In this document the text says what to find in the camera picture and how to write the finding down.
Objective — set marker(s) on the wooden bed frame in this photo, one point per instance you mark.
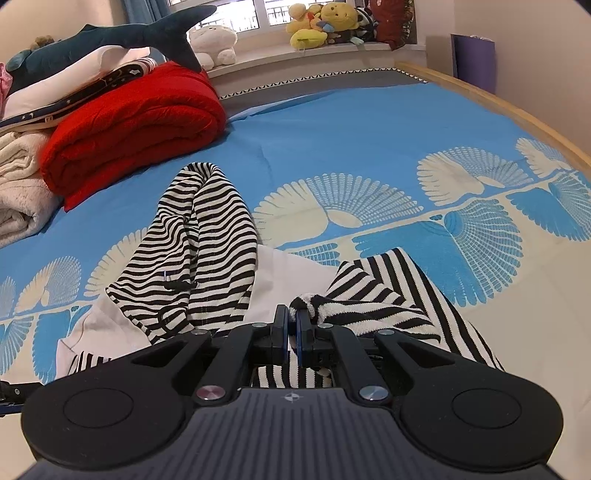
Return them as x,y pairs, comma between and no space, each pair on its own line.
575,156

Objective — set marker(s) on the white folded quilt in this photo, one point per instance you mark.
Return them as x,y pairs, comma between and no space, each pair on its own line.
90,68

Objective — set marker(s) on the blue curtain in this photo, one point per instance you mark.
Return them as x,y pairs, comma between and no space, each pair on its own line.
145,11

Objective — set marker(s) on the white plush toy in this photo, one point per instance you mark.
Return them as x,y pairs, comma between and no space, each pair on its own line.
214,46

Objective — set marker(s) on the cream folded blanket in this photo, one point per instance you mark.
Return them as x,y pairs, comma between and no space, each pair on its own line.
26,201

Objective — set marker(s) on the dark red cushion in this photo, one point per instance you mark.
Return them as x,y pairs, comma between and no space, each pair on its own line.
396,24

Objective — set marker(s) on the red folded blanket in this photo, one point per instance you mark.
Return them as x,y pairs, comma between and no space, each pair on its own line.
170,112

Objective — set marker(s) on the blue cream patterned bedsheet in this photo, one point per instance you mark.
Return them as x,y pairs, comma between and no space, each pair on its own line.
495,217

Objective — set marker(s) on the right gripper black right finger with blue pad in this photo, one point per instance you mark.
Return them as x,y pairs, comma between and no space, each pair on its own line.
314,350

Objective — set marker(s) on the yellow duck plush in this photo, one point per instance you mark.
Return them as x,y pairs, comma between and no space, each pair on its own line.
303,17

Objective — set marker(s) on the black white striped hooded garment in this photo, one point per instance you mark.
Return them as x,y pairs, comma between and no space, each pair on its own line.
200,266

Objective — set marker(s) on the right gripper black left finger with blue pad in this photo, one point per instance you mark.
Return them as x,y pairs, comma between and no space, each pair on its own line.
270,340

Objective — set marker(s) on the yellow plush toy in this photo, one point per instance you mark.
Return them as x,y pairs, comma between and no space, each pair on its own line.
339,24

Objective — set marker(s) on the pink cloth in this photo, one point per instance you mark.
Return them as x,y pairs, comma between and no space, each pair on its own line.
5,85

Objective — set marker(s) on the dark navy patterned cloth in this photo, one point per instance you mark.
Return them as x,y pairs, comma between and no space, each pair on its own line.
51,115

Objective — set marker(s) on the dark blue shark plush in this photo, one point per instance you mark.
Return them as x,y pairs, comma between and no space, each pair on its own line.
166,35

